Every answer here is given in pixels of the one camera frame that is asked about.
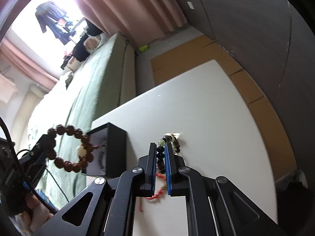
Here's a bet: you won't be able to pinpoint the black cable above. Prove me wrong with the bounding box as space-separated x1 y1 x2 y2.
0 116 69 214

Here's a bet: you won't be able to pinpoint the person's left hand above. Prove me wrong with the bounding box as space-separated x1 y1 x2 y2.
16 193 53 235

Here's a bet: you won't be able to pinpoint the dark clothes pile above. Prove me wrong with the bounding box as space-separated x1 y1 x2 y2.
61 19 103 70

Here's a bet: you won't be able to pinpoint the pink curtain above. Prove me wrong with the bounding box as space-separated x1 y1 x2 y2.
1 0 187 89

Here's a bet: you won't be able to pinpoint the red cord bead bracelet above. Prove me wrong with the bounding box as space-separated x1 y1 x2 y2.
139 172 166 213

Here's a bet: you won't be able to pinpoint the brown rudraksha bead bracelet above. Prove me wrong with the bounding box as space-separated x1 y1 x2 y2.
46 124 99 173

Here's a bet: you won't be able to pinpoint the black jewelry box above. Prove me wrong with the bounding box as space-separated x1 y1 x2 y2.
82 123 127 179

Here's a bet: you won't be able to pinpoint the flattened brown cardboard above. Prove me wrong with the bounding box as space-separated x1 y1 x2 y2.
150 35 298 180

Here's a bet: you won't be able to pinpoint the small green floor object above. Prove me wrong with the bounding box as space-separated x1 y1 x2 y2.
138 44 149 53

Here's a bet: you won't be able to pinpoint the green bed blanket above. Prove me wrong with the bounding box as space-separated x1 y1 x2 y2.
27 33 128 209

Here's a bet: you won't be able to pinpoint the hanging dark clothes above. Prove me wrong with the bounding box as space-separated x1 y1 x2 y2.
35 1 73 45

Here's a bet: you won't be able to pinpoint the silver grey bead bracelet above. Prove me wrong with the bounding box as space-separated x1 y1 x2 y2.
98 137 108 171

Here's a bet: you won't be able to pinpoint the white wall socket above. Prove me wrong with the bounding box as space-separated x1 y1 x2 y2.
187 1 194 10

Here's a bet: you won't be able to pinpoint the dark wooden bead bracelet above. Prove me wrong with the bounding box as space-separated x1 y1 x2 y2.
156 133 184 174

